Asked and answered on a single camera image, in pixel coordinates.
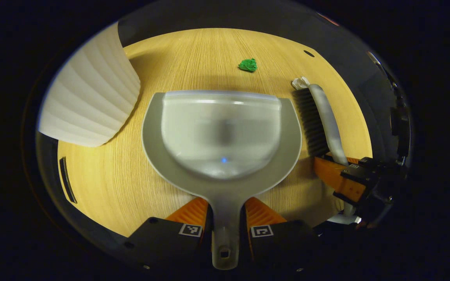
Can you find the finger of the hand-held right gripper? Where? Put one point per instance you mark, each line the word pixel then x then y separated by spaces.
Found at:
pixel 338 179
pixel 365 166

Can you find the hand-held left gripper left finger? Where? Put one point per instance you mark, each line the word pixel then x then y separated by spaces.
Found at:
pixel 162 238

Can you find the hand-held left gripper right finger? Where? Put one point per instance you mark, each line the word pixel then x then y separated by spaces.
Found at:
pixel 283 242

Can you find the white paper trash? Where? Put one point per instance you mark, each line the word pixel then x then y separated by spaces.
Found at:
pixel 300 82

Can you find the wooden desktop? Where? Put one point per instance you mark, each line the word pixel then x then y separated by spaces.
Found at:
pixel 104 183

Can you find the green paper trash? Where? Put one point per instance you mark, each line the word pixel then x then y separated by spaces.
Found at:
pixel 247 65

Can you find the small grey broom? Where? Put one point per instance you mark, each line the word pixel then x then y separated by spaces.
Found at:
pixel 328 121

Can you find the black slotted panel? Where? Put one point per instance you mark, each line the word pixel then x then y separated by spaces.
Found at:
pixel 68 180

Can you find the small grey dustpan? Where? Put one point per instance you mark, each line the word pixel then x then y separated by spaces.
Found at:
pixel 225 128

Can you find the white ribbed garbage bin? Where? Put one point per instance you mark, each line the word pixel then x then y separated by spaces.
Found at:
pixel 92 89

